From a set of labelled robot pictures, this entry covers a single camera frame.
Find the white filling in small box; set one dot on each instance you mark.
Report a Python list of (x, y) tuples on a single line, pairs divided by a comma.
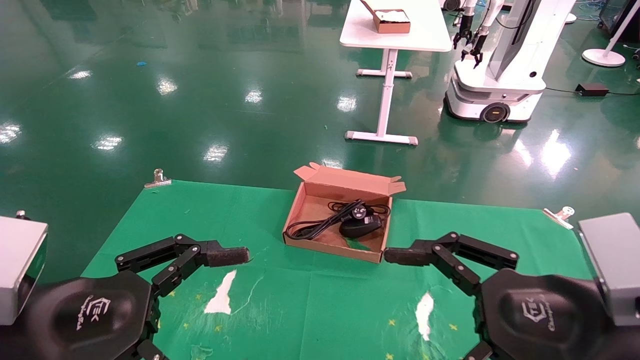
[(393, 15)]

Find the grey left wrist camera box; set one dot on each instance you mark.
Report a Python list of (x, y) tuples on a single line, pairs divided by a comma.
[(17, 270)]

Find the silver metal clamp clip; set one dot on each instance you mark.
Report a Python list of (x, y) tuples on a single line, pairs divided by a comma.
[(157, 181), (560, 216)]

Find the white round-base floor stand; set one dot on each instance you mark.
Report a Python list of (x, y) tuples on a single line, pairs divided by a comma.
[(603, 56)]

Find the open brown cardboard box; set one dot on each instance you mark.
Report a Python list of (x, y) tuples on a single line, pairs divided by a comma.
[(310, 210)]

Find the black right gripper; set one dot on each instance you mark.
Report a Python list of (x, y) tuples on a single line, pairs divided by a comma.
[(545, 315)]

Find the white wheeled background robot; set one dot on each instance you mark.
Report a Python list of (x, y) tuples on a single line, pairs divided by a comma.
[(505, 75)]

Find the dark cabinet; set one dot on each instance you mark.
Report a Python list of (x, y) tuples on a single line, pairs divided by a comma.
[(613, 17)]

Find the black power brick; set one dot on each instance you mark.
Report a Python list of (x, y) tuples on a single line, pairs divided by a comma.
[(592, 89)]

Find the black background robot gripper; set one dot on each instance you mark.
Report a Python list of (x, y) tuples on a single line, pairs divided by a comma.
[(463, 35), (476, 50)]

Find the white table with metal legs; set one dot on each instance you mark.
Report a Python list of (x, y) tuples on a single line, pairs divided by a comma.
[(395, 37)]

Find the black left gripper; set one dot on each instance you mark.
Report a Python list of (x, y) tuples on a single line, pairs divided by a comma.
[(90, 315)]

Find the small brown cardboard box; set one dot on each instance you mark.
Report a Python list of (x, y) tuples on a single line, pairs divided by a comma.
[(393, 25)]

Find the green tablecloth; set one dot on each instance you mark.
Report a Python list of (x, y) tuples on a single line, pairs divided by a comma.
[(280, 300)]

